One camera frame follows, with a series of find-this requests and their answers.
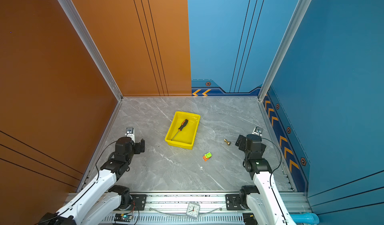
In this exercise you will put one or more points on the yellow plastic bin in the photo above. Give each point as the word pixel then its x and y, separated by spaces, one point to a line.
pixel 186 138

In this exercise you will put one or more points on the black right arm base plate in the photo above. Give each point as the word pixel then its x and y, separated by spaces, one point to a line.
pixel 236 202

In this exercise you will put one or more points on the small white clock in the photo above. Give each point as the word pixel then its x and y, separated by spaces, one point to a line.
pixel 193 210

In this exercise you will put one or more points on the aluminium corner post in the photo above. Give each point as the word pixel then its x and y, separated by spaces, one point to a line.
pixel 293 25
pixel 87 40

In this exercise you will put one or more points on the green circuit board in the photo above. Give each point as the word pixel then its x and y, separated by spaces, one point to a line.
pixel 127 218

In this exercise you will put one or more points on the blue tube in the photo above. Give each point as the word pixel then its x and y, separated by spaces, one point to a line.
pixel 306 218

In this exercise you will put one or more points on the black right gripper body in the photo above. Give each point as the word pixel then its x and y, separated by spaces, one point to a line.
pixel 243 145

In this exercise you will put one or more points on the green orange toy block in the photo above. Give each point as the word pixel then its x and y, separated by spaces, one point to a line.
pixel 207 156

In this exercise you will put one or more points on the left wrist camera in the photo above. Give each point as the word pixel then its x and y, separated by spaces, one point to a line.
pixel 130 133

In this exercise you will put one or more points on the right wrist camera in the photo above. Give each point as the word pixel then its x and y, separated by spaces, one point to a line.
pixel 258 131

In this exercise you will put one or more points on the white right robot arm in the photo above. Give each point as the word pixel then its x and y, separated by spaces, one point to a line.
pixel 263 198

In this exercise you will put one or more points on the black orange screwdriver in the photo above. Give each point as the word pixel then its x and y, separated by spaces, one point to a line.
pixel 182 126

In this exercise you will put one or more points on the aluminium corner post right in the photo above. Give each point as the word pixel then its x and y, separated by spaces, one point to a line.
pixel 293 25

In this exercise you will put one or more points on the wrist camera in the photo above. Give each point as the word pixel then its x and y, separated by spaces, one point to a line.
pixel 258 131
pixel 130 133

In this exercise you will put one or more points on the aluminium corner post left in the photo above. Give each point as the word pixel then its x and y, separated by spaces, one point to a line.
pixel 87 40

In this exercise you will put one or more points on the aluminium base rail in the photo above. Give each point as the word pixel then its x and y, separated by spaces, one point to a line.
pixel 170 208

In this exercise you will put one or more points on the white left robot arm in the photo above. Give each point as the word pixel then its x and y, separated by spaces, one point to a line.
pixel 102 195

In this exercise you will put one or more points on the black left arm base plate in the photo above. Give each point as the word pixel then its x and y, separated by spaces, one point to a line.
pixel 137 202

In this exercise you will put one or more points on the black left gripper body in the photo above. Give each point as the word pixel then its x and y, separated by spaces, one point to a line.
pixel 136 149

